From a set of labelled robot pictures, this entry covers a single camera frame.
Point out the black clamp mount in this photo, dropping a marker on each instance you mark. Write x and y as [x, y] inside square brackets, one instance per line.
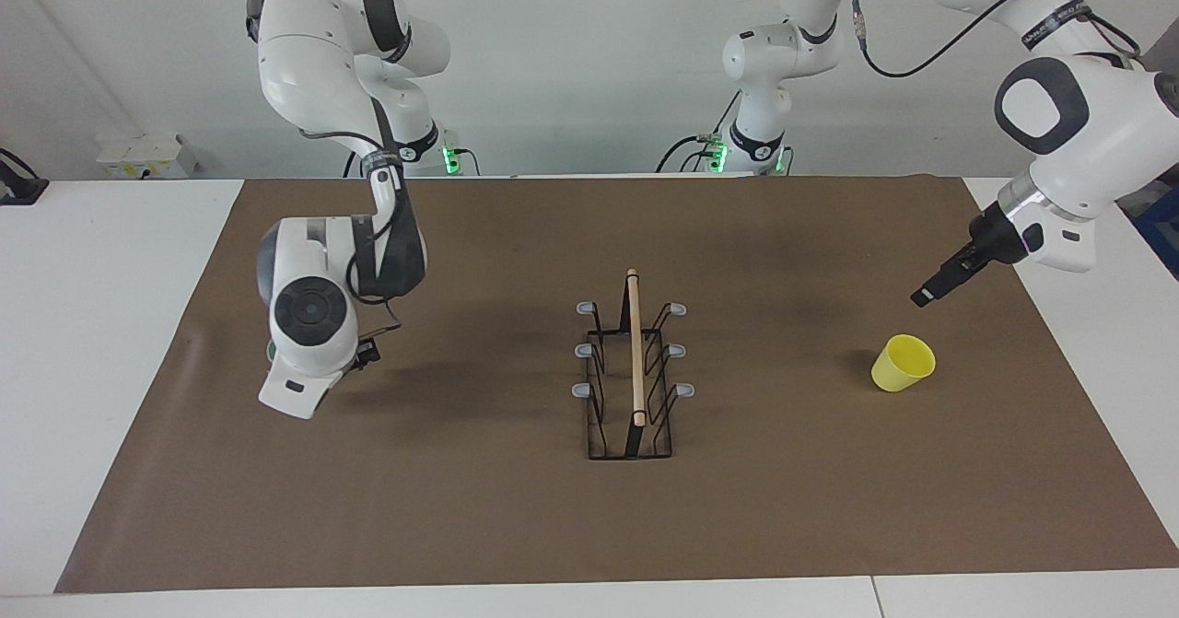
[20, 190]

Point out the brown table mat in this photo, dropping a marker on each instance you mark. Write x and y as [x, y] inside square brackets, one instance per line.
[479, 507]

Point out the white wall socket box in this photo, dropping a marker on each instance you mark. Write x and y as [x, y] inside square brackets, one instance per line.
[147, 156]

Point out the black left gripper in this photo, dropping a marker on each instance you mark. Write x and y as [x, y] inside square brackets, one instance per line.
[999, 236]

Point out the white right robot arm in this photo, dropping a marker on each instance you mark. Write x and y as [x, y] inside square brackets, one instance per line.
[313, 56]

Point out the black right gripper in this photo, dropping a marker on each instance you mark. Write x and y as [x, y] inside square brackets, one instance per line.
[367, 355]

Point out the yellow plastic cup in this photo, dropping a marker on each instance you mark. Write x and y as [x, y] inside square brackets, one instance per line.
[898, 367]

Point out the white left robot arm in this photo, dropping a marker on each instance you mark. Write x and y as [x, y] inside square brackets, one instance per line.
[1087, 130]

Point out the blue crate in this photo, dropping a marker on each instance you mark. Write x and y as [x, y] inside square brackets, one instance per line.
[1162, 231]

